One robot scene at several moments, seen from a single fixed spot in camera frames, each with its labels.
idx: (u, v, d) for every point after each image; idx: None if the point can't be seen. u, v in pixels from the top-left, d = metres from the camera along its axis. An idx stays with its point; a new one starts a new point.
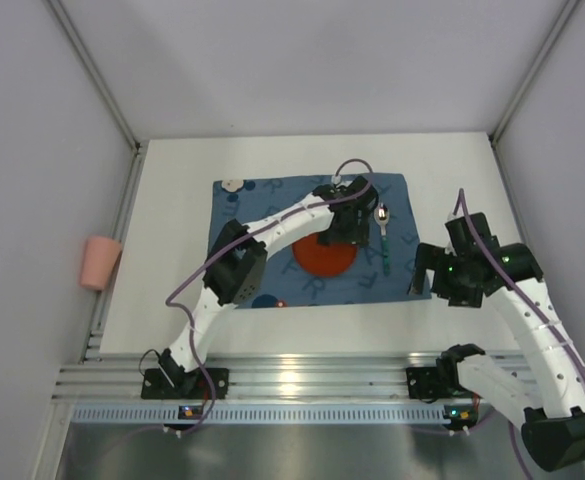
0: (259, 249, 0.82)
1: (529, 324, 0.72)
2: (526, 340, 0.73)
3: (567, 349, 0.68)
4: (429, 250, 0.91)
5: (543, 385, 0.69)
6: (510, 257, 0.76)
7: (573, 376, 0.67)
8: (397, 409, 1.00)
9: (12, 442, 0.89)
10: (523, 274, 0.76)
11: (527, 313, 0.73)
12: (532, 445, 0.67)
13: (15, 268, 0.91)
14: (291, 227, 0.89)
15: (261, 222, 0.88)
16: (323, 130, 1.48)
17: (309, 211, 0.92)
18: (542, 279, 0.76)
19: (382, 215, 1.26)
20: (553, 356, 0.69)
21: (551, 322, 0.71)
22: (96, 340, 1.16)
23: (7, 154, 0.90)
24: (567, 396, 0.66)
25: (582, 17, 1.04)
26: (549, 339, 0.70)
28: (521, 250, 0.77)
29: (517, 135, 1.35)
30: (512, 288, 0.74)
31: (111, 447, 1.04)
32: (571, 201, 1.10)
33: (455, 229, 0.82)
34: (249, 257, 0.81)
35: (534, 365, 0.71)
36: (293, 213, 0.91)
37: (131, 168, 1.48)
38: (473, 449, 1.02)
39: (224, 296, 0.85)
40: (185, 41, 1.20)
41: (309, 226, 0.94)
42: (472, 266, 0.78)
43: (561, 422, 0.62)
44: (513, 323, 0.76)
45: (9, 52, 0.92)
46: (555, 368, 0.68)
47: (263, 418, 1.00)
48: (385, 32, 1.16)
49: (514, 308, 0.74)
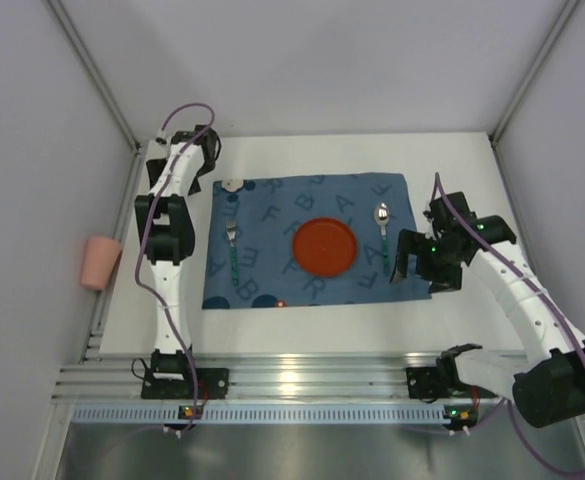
0: (173, 197, 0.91)
1: (505, 280, 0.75)
2: (505, 296, 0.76)
3: (542, 297, 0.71)
4: (410, 237, 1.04)
5: (525, 334, 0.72)
6: (484, 226, 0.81)
7: (551, 321, 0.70)
8: (392, 409, 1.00)
9: (12, 440, 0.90)
10: (499, 240, 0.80)
11: (502, 270, 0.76)
12: (524, 403, 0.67)
13: (14, 268, 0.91)
14: (182, 172, 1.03)
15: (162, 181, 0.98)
16: (322, 130, 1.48)
17: (184, 154, 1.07)
18: (516, 243, 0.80)
19: (382, 215, 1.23)
20: (530, 305, 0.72)
21: (525, 274, 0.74)
22: (96, 340, 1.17)
23: (6, 154, 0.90)
24: (547, 340, 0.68)
25: (583, 16, 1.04)
26: (525, 291, 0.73)
28: (497, 220, 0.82)
29: (517, 135, 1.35)
30: (487, 249, 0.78)
31: (110, 447, 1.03)
32: (570, 201, 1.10)
33: (438, 208, 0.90)
34: (174, 208, 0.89)
35: (514, 318, 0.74)
36: (176, 163, 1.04)
37: (132, 168, 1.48)
38: (473, 449, 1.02)
39: (175, 257, 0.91)
40: (184, 40, 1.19)
41: (191, 168, 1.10)
42: (452, 237, 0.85)
43: (544, 364, 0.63)
44: (491, 283, 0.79)
45: (7, 50, 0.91)
46: (533, 316, 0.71)
47: (263, 418, 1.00)
48: (386, 30, 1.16)
49: (491, 267, 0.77)
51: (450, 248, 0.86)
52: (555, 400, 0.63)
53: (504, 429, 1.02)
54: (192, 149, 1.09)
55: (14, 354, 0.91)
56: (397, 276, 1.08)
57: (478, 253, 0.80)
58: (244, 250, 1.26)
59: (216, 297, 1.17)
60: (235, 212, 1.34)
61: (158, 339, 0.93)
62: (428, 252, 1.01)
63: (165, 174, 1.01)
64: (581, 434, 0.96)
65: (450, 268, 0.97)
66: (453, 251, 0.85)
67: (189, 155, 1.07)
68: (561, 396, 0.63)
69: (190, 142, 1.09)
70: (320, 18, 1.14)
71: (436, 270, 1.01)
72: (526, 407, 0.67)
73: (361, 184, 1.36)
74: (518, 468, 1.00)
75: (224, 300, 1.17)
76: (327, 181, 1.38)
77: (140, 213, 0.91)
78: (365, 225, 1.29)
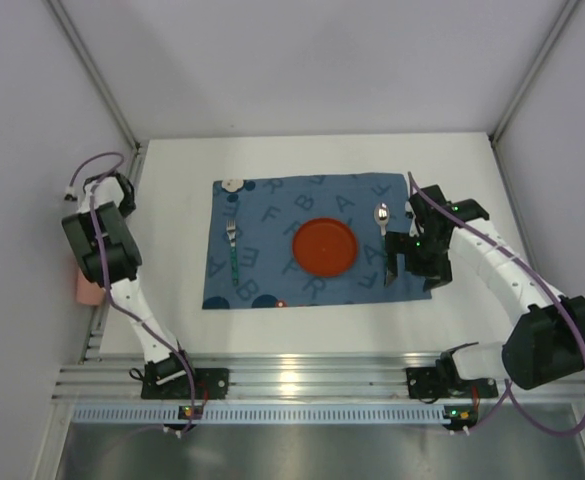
0: (105, 206, 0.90)
1: (481, 250, 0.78)
2: (482, 266, 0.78)
3: (516, 261, 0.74)
4: (396, 236, 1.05)
5: (505, 298, 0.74)
6: (459, 208, 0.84)
7: (527, 281, 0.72)
8: (384, 409, 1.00)
9: (13, 441, 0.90)
10: (472, 219, 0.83)
11: (478, 242, 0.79)
12: (514, 368, 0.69)
13: (15, 269, 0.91)
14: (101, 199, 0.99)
15: (87, 204, 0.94)
16: (323, 131, 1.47)
17: (96, 188, 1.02)
18: (489, 219, 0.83)
19: (382, 215, 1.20)
20: (506, 269, 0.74)
21: (498, 244, 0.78)
22: (96, 340, 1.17)
23: (6, 154, 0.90)
24: (524, 297, 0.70)
25: (582, 17, 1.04)
26: (500, 257, 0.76)
28: (470, 203, 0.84)
29: (517, 135, 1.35)
30: (462, 226, 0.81)
31: (111, 447, 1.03)
32: (569, 202, 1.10)
33: (416, 201, 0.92)
34: (110, 215, 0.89)
35: (494, 285, 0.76)
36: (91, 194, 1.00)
37: (132, 168, 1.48)
38: (472, 449, 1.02)
39: (127, 271, 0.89)
40: (184, 41, 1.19)
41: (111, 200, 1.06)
42: (431, 225, 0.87)
43: (523, 321, 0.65)
44: (471, 258, 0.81)
45: (9, 52, 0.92)
46: (510, 279, 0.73)
47: (263, 418, 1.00)
48: (385, 31, 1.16)
49: (468, 242, 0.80)
51: (432, 238, 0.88)
52: (540, 356, 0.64)
53: (503, 429, 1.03)
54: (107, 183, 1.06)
55: (14, 354, 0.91)
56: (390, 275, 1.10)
57: (454, 232, 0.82)
58: (244, 250, 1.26)
59: (217, 297, 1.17)
60: (235, 212, 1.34)
61: (146, 352, 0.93)
62: (414, 247, 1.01)
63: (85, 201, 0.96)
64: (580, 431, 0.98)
65: (438, 261, 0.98)
66: (433, 238, 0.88)
67: (101, 189, 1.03)
68: (545, 352, 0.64)
69: (103, 175, 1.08)
70: (320, 18, 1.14)
71: (424, 265, 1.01)
72: (517, 373, 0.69)
73: (361, 184, 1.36)
74: (518, 468, 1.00)
75: (224, 300, 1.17)
76: (327, 181, 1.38)
77: (74, 232, 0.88)
78: (365, 225, 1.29)
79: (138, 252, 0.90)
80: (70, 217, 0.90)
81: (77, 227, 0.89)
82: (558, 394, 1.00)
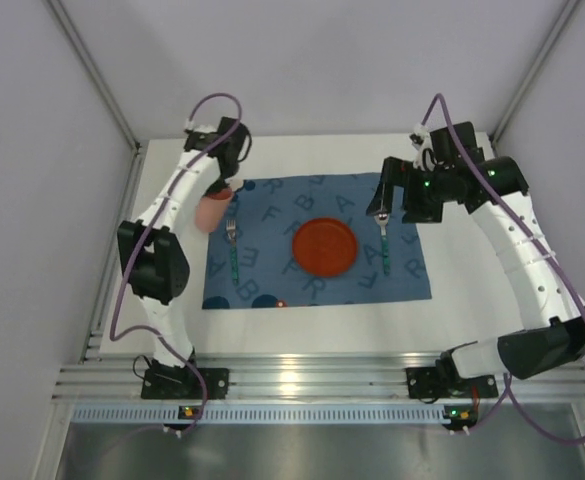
0: (164, 233, 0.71)
1: (512, 239, 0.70)
2: (506, 254, 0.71)
3: (550, 261, 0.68)
4: (397, 163, 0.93)
5: (523, 297, 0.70)
6: (495, 171, 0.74)
7: (554, 287, 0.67)
8: (383, 409, 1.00)
9: (12, 441, 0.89)
10: (508, 188, 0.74)
11: (511, 228, 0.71)
12: (511, 359, 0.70)
13: (15, 269, 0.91)
14: (183, 197, 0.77)
15: (153, 210, 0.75)
16: (323, 131, 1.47)
17: (191, 169, 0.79)
18: (526, 193, 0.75)
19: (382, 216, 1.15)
20: (535, 269, 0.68)
21: (534, 235, 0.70)
22: (96, 340, 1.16)
23: (7, 155, 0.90)
24: (547, 307, 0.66)
25: (582, 17, 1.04)
26: (532, 253, 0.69)
28: (508, 164, 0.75)
29: (517, 135, 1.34)
30: (497, 203, 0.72)
31: (110, 447, 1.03)
32: (569, 203, 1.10)
33: (441, 142, 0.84)
34: (163, 249, 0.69)
35: (513, 279, 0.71)
36: (177, 182, 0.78)
37: (131, 168, 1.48)
38: (473, 449, 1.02)
39: (162, 299, 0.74)
40: (184, 41, 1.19)
41: (211, 177, 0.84)
42: (457, 182, 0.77)
43: (542, 333, 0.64)
44: (493, 238, 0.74)
45: (9, 52, 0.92)
46: (537, 282, 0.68)
47: (263, 418, 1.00)
48: (385, 32, 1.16)
49: (499, 224, 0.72)
51: (454, 194, 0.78)
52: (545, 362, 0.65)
53: (503, 428, 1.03)
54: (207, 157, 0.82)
55: (14, 354, 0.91)
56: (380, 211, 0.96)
57: (485, 206, 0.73)
58: (244, 250, 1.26)
59: (216, 297, 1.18)
60: (235, 212, 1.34)
61: (157, 353, 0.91)
62: (416, 187, 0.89)
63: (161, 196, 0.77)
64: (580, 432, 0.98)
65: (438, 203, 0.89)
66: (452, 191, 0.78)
67: (199, 170, 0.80)
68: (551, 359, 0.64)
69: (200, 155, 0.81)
70: (320, 19, 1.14)
71: (421, 205, 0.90)
72: (512, 362, 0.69)
73: (361, 184, 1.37)
74: (520, 468, 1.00)
75: (224, 300, 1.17)
76: (327, 182, 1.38)
77: (122, 242, 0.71)
78: (365, 226, 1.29)
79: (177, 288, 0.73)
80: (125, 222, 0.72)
81: (126, 241, 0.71)
82: (559, 394, 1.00)
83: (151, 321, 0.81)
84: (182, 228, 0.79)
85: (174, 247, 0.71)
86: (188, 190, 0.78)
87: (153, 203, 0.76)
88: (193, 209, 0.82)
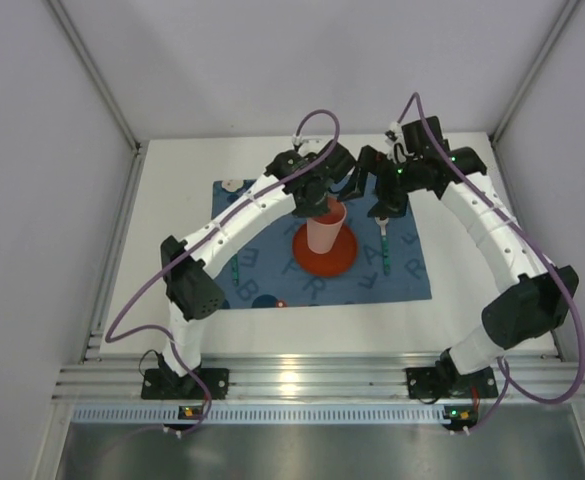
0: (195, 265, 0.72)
1: (476, 211, 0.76)
2: (475, 227, 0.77)
3: (512, 226, 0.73)
4: (373, 153, 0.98)
5: (495, 264, 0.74)
6: (457, 157, 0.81)
7: (519, 248, 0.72)
8: (384, 409, 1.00)
9: (12, 441, 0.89)
10: (470, 170, 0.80)
11: (474, 202, 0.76)
12: (493, 328, 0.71)
13: (14, 269, 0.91)
14: (235, 231, 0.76)
15: (201, 236, 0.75)
16: (322, 131, 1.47)
17: (257, 201, 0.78)
18: (486, 174, 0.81)
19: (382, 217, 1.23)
20: (499, 234, 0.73)
21: (495, 205, 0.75)
22: (96, 340, 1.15)
23: (6, 154, 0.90)
24: (515, 266, 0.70)
25: (582, 17, 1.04)
26: (495, 221, 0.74)
28: (469, 152, 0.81)
29: (517, 135, 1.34)
30: (461, 181, 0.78)
31: (111, 448, 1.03)
32: (569, 202, 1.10)
33: (411, 132, 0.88)
34: (191, 282, 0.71)
35: (485, 249, 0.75)
36: (235, 213, 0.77)
37: (131, 168, 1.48)
38: (472, 449, 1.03)
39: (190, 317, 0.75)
40: (184, 41, 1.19)
41: (279, 211, 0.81)
42: (424, 170, 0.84)
43: (511, 288, 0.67)
44: (463, 214, 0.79)
45: (9, 52, 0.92)
46: (503, 245, 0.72)
47: (263, 418, 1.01)
48: (385, 32, 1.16)
49: (463, 199, 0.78)
51: (421, 178, 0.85)
52: (522, 319, 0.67)
53: (503, 429, 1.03)
54: (281, 190, 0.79)
55: (15, 354, 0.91)
56: (354, 193, 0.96)
57: (450, 187, 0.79)
58: (244, 250, 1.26)
59: None
60: None
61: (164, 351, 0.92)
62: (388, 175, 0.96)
63: (214, 223, 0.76)
64: (580, 433, 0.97)
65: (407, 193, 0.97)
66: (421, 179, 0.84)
67: (266, 204, 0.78)
68: (524, 316, 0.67)
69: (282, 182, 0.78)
70: (320, 19, 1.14)
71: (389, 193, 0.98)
72: (496, 331, 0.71)
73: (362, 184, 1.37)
74: (520, 469, 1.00)
75: (224, 300, 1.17)
76: None
77: (163, 255, 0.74)
78: (365, 225, 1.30)
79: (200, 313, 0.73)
80: (170, 240, 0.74)
81: (165, 254, 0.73)
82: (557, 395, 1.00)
83: (172, 329, 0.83)
84: (227, 259, 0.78)
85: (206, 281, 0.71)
86: (242, 225, 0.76)
87: (204, 226, 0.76)
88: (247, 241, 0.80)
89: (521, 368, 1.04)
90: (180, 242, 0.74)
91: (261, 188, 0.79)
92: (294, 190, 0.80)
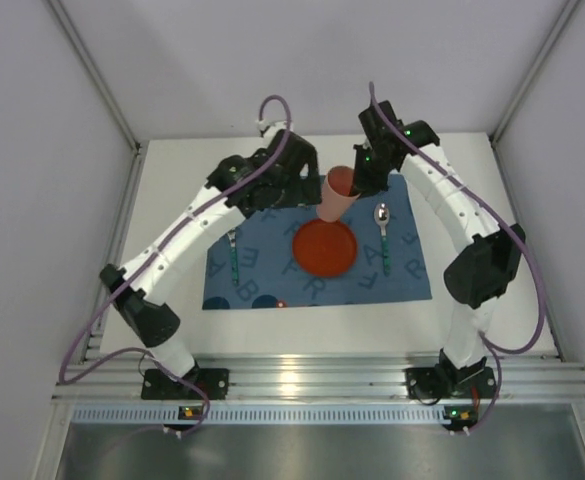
0: (131, 295, 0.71)
1: (433, 180, 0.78)
2: (433, 195, 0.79)
3: (465, 191, 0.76)
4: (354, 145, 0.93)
5: (452, 227, 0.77)
6: (411, 131, 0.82)
7: (473, 212, 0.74)
8: (384, 410, 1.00)
9: (12, 441, 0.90)
10: (424, 143, 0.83)
11: (430, 172, 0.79)
12: (455, 287, 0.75)
13: (14, 269, 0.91)
14: (176, 254, 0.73)
15: (139, 263, 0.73)
16: (322, 131, 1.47)
17: (198, 218, 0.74)
18: (439, 143, 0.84)
19: (382, 215, 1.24)
20: (455, 200, 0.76)
21: (449, 173, 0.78)
22: (96, 340, 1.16)
23: (7, 154, 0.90)
24: (469, 228, 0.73)
25: (582, 17, 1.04)
26: (450, 188, 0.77)
28: (422, 125, 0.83)
29: (516, 135, 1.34)
30: (416, 153, 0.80)
31: (110, 448, 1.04)
32: (568, 202, 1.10)
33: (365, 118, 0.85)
34: (132, 313, 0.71)
35: (443, 215, 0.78)
36: (175, 234, 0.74)
37: (131, 168, 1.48)
38: (472, 451, 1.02)
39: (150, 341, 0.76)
40: (184, 41, 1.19)
41: (227, 223, 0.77)
42: (381, 146, 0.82)
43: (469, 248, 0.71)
44: (422, 185, 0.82)
45: (10, 52, 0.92)
46: (458, 210, 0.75)
47: (263, 418, 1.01)
48: (385, 32, 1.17)
49: (420, 170, 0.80)
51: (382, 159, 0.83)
52: (479, 277, 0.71)
53: (502, 429, 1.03)
54: (224, 203, 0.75)
55: (15, 355, 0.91)
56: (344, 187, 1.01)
57: (408, 159, 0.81)
58: (244, 250, 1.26)
59: (217, 297, 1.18)
60: None
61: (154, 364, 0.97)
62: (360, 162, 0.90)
63: (152, 248, 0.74)
64: (580, 434, 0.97)
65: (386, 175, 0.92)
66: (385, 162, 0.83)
67: (207, 221, 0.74)
68: (480, 276, 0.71)
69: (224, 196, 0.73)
70: (320, 19, 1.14)
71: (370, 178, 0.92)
72: (457, 290, 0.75)
73: None
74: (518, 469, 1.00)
75: (224, 300, 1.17)
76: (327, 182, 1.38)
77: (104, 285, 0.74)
78: (364, 226, 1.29)
79: (152, 337, 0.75)
80: (105, 272, 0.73)
81: (104, 283, 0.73)
82: (556, 394, 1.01)
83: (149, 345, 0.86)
84: (174, 281, 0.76)
85: (147, 312, 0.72)
86: (183, 247, 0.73)
87: (144, 250, 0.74)
88: (194, 259, 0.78)
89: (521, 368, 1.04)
90: (119, 270, 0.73)
91: (201, 203, 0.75)
92: (238, 200, 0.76)
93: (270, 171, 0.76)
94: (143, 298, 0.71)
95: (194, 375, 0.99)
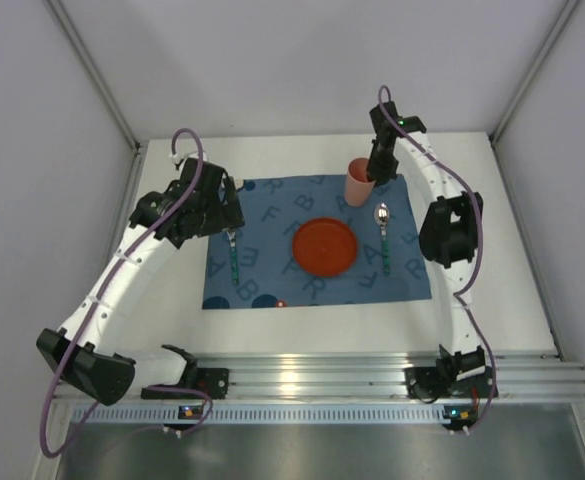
0: (80, 354, 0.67)
1: (413, 155, 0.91)
2: (414, 169, 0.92)
3: (438, 165, 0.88)
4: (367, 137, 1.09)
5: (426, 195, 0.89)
6: (404, 122, 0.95)
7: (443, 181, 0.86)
8: (384, 410, 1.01)
9: (12, 441, 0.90)
10: (413, 132, 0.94)
11: (412, 149, 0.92)
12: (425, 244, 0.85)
13: (13, 269, 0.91)
14: (117, 298, 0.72)
15: (82, 315, 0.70)
16: (322, 131, 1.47)
17: (131, 258, 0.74)
18: (426, 131, 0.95)
19: (382, 215, 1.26)
20: (429, 171, 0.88)
21: (428, 151, 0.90)
22: None
23: (7, 154, 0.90)
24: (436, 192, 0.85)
25: (581, 17, 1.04)
26: (426, 162, 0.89)
28: (413, 118, 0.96)
29: (516, 135, 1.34)
30: (403, 136, 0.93)
31: (109, 448, 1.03)
32: (568, 203, 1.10)
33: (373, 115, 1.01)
34: (87, 373, 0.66)
35: (420, 185, 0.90)
36: (111, 281, 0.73)
37: (131, 168, 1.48)
38: (473, 452, 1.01)
39: (110, 396, 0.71)
40: (184, 41, 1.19)
41: (160, 257, 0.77)
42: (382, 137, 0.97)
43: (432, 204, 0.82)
44: (407, 163, 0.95)
45: (10, 52, 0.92)
46: (429, 179, 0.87)
47: (263, 418, 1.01)
48: (385, 31, 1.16)
49: (404, 148, 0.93)
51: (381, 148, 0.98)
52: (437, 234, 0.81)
53: (502, 429, 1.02)
54: (153, 236, 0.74)
55: (16, 355, 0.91)
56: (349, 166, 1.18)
57: (397, 143, 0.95)
58: (244, 250, 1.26)
59: (217, 297, 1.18)
60: None
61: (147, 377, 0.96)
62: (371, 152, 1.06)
63: (90, 298, 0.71)
64: (580, 434, 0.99)
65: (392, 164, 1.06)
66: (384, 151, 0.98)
67: (141, 258, 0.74)
68: (441, 230, 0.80)
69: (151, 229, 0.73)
70: (320, 19, 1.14)
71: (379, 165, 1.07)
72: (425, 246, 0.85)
73: None
74: (519, 468, 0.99)
75: (224, 300, 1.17)
76: (327, 182, 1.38)
77: (44, 355, 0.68)
78: (364, 226, 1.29)
79: (110, 390, 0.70)
80: (42, 342, 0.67)
81: (45, 352, 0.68)
82: (557, 394, 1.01)
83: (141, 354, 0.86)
84: (122, 326, 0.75)
85: (100, 368, 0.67)
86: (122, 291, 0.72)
87: (82, 304, 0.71)
88: (137, 299, 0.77)
89: (522, 368, 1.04)
90: (58, 333, 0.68)
91: (130, 242, 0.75)
92: (167, 231, 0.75)
93: (190, 198, 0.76)
94: (93, 350, 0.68)
95: (194, 368, 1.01)
